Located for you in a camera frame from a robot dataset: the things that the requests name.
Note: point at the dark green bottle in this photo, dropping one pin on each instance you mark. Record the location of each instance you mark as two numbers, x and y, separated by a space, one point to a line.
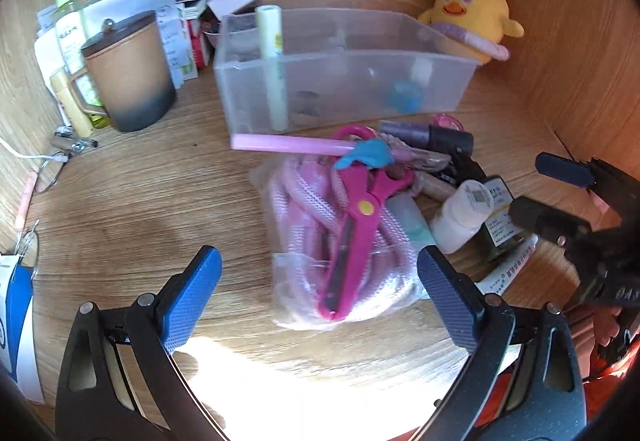
500 231

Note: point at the black printed tube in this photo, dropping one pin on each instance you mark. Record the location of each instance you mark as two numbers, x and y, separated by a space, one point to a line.
465 171

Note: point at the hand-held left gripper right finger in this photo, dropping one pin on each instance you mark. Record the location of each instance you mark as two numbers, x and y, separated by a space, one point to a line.
445 301

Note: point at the pink pen blue dolphin topper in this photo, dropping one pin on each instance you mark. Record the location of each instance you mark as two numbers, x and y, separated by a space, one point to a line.
280 142

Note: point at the white plastic bottle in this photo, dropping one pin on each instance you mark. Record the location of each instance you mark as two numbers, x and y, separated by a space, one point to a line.
460 216

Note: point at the pale yellow bottle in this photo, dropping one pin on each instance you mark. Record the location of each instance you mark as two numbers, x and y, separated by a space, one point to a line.
65 101

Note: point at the white marker pen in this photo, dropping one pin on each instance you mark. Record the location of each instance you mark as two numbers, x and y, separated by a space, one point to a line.
510 266

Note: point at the purple bottle black cap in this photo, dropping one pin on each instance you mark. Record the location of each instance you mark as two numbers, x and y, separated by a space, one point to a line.
415 133

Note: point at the pink scissors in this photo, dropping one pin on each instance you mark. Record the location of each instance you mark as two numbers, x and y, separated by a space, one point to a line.
350 221

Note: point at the white green cream tube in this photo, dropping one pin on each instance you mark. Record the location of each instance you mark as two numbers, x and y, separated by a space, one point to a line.
415 226

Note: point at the metal keyring with keys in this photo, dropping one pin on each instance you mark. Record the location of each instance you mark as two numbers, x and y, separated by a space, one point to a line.
75 143

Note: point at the green spray bottle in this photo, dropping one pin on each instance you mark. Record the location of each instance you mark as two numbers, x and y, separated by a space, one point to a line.
70 28

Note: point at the beige stick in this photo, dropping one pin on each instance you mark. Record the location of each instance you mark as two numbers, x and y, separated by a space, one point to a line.
437 188

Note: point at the pink round item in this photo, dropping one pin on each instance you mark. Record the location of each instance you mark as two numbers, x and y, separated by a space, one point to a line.
446 121

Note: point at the person's right hand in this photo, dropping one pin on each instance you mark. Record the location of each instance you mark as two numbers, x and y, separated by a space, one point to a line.
592 328

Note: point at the small white item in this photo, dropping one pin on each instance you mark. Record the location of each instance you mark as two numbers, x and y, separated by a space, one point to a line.
422 69

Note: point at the clear plastic organizer box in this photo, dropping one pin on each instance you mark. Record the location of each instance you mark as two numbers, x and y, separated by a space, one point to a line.
350 81

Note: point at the pale yellow cream tube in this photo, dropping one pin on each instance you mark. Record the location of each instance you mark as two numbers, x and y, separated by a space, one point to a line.
272 71

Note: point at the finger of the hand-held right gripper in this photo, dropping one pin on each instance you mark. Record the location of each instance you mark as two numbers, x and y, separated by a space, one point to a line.
562 168
545 218

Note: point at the brown grey ceramic mug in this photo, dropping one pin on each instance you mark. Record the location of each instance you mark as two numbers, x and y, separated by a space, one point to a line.
130 86

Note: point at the red white packet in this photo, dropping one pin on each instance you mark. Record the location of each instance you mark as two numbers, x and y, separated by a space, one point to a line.
197 41

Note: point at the dark mug lid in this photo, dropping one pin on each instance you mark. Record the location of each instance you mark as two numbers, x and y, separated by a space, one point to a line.
120 33

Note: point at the pile of white papers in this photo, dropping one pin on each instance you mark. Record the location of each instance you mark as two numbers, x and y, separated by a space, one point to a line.
145 1

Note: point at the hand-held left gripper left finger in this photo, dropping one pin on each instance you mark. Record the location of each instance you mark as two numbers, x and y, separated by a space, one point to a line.
195 301

